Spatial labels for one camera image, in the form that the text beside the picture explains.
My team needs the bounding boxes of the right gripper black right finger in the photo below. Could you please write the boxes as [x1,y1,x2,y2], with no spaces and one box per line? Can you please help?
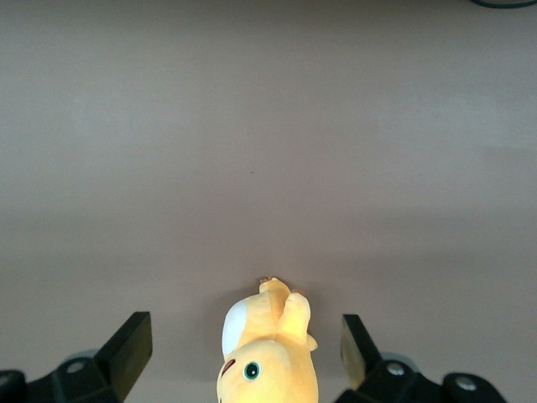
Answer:
[337,313,511,403]

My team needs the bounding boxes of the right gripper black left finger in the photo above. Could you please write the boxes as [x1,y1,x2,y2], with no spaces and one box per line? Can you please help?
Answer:
[0,311,153,403]

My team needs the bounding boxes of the yellow plush toy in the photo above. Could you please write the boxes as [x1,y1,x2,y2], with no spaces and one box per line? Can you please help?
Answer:
[216,275,321,403]

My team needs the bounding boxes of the black looped cable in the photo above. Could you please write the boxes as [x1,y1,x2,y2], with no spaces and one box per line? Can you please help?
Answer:
[467,0,537,9]

